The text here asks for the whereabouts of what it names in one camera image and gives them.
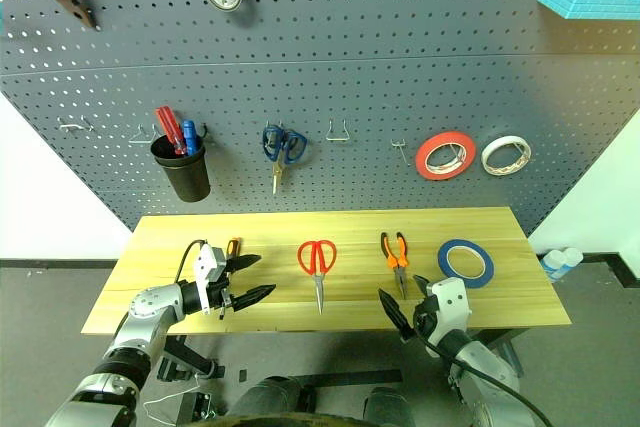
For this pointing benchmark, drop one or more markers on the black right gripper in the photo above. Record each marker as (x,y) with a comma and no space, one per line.
(427,319)

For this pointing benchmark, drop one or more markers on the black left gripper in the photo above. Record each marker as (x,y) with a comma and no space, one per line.
(222,287)

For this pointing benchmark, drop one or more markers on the blue tape roll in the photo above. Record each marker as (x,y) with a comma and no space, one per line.
(445,259)

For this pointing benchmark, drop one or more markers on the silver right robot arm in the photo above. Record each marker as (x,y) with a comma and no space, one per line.
(490,377)

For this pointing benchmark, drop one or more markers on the grey metal pegboard wall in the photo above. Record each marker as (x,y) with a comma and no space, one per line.
(350,72)

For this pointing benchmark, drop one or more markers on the black metal table leg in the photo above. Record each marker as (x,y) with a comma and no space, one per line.
(190,357)
(505,347)

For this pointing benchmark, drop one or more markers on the black floor bar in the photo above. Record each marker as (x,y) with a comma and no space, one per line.
(350,378)

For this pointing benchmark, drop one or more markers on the dark rounded shape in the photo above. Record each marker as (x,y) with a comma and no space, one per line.
(267,399)
(387,407)

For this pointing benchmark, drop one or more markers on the black cup holder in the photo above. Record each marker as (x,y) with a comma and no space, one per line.
(186,177)

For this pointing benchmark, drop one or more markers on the red tape roll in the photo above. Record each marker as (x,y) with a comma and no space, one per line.
(425,162)

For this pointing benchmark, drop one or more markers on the white plastic bottle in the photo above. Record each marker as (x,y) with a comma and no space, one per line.
(554,264)
(573,256)

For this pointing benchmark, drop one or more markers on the white double-sided tape roll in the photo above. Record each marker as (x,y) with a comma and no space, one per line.
(520,167)

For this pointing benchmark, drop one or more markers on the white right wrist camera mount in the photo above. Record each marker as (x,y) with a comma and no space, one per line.
(452,302)

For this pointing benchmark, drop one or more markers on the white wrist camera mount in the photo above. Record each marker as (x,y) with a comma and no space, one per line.
(210,257)
(452,302)

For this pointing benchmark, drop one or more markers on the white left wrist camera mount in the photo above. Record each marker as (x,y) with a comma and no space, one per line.
(210,257)

